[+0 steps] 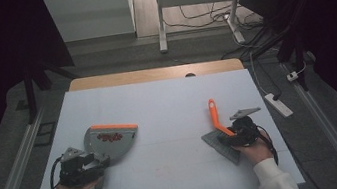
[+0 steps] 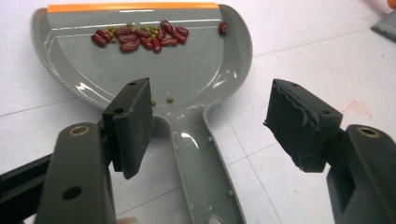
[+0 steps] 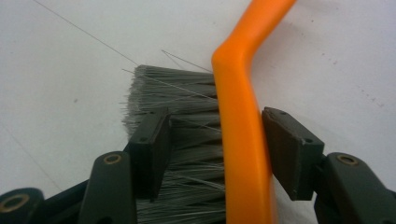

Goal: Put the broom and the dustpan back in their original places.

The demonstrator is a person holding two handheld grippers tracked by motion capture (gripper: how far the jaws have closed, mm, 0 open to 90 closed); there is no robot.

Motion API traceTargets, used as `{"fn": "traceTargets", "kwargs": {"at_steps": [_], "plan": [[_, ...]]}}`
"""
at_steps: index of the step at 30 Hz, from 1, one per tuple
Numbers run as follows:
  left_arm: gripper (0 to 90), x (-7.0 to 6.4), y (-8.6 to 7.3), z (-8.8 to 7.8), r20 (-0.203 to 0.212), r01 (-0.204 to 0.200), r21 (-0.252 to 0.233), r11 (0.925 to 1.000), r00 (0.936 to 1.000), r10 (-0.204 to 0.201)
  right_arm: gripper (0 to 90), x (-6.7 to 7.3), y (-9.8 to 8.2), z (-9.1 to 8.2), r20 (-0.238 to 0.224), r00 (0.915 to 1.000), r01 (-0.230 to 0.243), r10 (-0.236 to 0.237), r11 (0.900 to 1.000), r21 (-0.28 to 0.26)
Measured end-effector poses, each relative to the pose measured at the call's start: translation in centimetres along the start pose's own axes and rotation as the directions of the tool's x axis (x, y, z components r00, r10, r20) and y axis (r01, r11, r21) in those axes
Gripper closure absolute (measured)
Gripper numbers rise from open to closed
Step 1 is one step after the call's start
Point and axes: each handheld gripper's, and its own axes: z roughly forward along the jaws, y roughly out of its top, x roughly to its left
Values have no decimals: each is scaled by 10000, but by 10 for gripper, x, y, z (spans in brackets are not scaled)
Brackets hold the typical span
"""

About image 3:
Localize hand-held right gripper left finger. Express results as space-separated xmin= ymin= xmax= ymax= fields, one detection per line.
xmin=126 ymin=106 xmax=173 ymax=203

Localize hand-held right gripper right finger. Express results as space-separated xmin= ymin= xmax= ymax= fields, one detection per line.
xmin=261 ymin=105 xmax=327 ymax=203

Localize orange brush with grey bristles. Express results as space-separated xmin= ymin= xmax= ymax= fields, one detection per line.
xmin=119 ymin=0 xmax=299 ymax=224

